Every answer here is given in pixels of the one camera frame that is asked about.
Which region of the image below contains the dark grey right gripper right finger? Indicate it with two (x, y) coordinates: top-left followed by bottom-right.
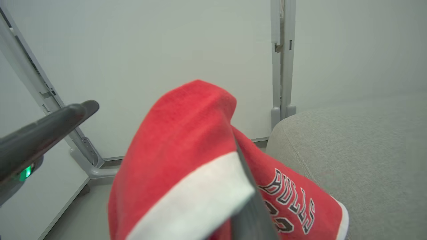
(231, 135), (279, 240)

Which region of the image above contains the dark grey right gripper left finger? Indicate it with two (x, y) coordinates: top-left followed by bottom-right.
(0, 100), (100, 184)

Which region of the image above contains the red Bulls basketball jersey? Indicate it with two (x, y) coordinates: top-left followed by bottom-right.
(107, 79), (350, 240)

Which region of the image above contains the grey fabric sofa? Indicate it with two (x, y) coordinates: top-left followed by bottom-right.
(265, 96), (427, 240)

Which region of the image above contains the grey metal partition frame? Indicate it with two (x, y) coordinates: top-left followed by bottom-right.
(0, 7), (121, 179)
(270, 0), (297, 130)

